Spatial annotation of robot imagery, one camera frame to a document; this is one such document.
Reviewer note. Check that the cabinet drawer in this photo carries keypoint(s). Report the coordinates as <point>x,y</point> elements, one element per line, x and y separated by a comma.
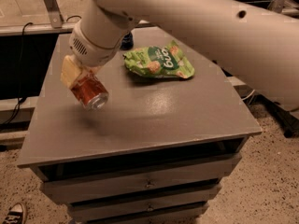
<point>177,201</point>
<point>94,187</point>
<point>149,218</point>

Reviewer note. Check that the top cabinet drawer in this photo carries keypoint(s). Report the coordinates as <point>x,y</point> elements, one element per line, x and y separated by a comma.
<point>94,187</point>

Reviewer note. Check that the grey drawer cabinet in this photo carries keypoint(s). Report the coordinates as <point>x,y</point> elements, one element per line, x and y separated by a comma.
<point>146,123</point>

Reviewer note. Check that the bottom cabinet drawer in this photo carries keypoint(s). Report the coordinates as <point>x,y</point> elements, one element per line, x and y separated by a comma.
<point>149,218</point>

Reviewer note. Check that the red coke can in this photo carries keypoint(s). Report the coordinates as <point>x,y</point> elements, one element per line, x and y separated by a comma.
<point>90,92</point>

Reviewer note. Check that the middle cabinet drawer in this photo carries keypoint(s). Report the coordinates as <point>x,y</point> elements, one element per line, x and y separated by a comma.
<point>177,201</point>

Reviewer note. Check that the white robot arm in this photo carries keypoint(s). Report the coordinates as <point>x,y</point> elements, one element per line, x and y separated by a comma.
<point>258,46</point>

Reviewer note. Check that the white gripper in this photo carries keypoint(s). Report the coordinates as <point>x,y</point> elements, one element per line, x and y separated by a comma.
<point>88,51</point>

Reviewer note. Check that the green chip bag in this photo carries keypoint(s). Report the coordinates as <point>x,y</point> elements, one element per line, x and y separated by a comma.
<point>154,62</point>

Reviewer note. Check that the black and white sneaker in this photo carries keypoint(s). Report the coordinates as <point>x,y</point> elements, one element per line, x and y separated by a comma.
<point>17,214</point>

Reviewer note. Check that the blue pepsi can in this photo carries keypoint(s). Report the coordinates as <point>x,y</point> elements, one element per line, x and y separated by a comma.
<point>127,42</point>

